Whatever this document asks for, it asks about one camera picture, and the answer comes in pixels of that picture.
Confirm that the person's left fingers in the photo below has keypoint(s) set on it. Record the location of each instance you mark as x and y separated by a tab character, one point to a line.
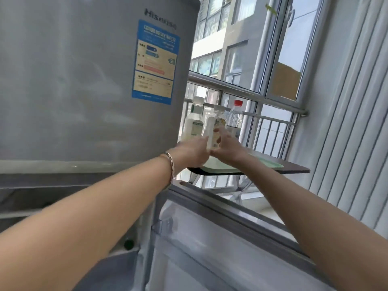
204	145

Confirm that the clear bottle with red cap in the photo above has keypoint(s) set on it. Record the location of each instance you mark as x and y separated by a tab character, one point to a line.
235	119

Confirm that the person's right thumb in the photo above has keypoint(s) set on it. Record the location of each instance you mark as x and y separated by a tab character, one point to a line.
220	133

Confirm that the clear glass bottle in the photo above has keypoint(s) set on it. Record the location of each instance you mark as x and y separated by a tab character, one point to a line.
215	127

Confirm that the light green tray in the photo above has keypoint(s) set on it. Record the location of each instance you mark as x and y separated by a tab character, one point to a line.
266	163

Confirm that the person's left forearm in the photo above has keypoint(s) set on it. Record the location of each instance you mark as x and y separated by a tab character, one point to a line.
81	221

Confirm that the white window frame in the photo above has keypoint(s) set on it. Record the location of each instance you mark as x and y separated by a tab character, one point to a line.
288	48

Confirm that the white bottle with green label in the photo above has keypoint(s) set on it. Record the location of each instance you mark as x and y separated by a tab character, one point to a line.
194	121

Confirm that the blue energy label sticker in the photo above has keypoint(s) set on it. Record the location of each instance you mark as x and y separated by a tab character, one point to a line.
155	62

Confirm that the person's right hand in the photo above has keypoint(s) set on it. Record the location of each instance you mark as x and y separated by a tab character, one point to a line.
230	148

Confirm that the open refrigerator door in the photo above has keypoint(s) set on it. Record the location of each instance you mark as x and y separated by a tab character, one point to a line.
230	251

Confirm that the person's right forearm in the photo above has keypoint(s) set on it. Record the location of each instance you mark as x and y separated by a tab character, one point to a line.
315	227

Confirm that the metal window railing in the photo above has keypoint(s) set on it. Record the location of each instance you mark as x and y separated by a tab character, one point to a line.
257	118

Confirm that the grey refrigerator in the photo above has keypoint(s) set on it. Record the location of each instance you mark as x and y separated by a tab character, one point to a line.
81	87

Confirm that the dark folding table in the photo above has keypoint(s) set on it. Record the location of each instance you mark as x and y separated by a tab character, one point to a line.
291	168

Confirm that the person's left hand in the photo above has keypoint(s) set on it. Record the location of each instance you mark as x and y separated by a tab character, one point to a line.
191	153

